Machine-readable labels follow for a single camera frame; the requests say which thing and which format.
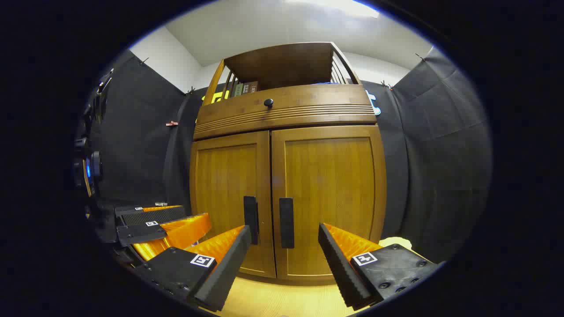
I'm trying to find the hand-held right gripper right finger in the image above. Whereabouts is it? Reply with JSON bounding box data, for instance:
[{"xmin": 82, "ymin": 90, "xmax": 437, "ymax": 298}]
[{"xmin": 318, "ymin": 223, "xmax": 441, "ymax": 311}]

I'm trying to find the wooden double-door shoe cabinet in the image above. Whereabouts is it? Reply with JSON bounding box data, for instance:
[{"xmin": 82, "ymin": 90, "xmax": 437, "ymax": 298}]
[{"xmin": 189, "ymin": 42, "xmax": 387, "ymax": 283}]

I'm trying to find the pale yellow soft item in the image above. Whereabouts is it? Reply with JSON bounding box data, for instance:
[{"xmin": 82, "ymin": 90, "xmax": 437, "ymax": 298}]
[{"xmin": 379, "ymin": 237, "xmax": 413, "ymax": 250}]

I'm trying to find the black backdrop cloth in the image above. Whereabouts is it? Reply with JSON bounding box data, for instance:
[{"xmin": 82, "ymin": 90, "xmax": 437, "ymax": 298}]
[{"xmin": 86, "ymin": 46, "xmax": 492, "ymax": 265}]

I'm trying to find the wooden cabinet drawer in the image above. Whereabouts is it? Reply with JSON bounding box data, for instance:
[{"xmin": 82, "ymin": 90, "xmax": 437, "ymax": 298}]
[{"xmin": 194, "ymin": 84, "xmax": 378, "ymax": 140}]

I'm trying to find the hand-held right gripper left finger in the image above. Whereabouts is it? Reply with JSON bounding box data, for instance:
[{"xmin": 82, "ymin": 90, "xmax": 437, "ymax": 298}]
[{"xmin": 132, "ymin": 225, "xmax": 252, "ymax": 312}]

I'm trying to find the wooden shoe cabinet door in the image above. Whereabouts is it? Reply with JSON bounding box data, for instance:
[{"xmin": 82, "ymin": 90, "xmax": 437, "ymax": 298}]
[
  {"xmin": 190, "ymin": 131, "xmax": 276, "ymax": 279},
  {"xmin": 271, "ymin": 125, "xmax": 387, "ymax": 282}
]

